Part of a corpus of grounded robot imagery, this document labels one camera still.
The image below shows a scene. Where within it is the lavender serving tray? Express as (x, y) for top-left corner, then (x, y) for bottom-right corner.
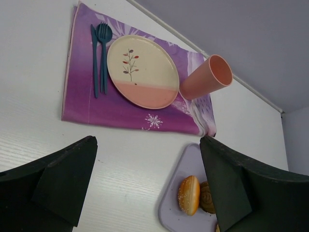
(158, 143), (217, 232)

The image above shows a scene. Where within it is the orange sesame bun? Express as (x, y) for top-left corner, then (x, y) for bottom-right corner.
(178, 175), (200, 216)

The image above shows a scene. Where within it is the purple floral placemat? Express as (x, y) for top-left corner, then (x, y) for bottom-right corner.
(61, 2), (217, 136)

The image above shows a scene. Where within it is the brown chocolate pastry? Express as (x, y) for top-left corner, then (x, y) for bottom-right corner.
(199, 181), (216, 214)

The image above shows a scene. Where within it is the dark blue plastic fork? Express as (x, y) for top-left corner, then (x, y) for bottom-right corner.
(96, 23), (107, 94)

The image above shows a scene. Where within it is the dark blue plastic spoon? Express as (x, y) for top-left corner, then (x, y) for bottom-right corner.
(104, 23), (112, 90)

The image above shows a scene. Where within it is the dark blue plastic knife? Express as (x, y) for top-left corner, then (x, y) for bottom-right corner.
(90, 24), (98, 98)

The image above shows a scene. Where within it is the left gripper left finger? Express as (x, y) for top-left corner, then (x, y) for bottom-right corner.
(0, 136), (98, 232)

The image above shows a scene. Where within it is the pink plastic cup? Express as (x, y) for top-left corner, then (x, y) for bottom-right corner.
(180, 55), (233, 100)

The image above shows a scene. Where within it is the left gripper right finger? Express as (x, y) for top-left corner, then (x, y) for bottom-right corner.
(200, 136), (309, 232)

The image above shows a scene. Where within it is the cream and pink plate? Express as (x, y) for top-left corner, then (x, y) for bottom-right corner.
(107, 35), (180, 109)

